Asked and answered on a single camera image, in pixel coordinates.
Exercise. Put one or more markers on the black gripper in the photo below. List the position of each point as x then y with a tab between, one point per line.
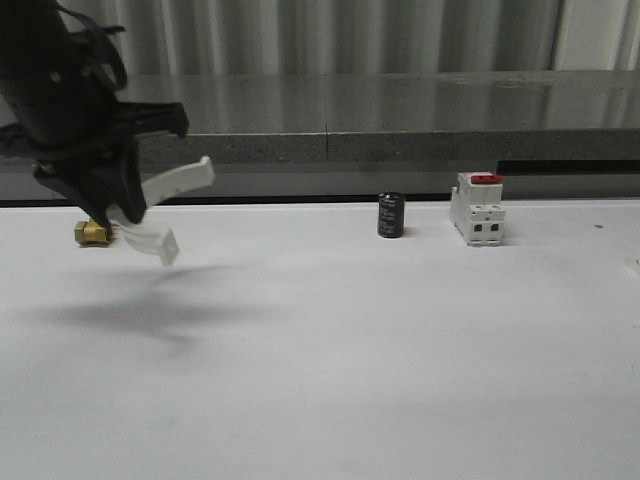
81	137

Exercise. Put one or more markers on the white half-ring pipe clamp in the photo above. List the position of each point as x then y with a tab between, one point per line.
634	265
154	239

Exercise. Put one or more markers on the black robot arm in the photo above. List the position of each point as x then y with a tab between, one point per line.
33	33

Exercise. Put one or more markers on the brass valve red handwheel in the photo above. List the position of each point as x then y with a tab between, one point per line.
90	233

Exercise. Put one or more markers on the grey stone counter ledge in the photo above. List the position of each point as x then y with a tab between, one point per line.
441	121

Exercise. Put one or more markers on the black cylindrical capacitor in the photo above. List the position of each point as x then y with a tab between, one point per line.
390	222

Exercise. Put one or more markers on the white circuit breaker red switch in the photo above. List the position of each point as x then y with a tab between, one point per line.
476	209

